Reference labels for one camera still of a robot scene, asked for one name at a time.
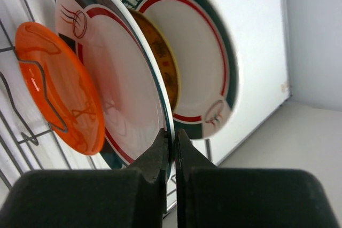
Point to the white plate green rim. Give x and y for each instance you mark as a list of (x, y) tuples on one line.
[(109, 43)]

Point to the orange plastic plate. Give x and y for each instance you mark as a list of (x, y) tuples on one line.
[(61, 87)]

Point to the yellow brown patterned plate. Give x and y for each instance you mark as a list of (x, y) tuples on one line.
[(164, 56)]

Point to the metal wire dish rack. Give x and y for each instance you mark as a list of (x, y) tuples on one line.
[(27, 141)]

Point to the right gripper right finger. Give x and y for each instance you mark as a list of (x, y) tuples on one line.
[(209, 196)]

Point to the rear white green-rimmed plate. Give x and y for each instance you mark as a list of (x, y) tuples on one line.
[(199, 39)]

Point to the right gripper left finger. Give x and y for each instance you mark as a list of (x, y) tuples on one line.
[(131, 197)]

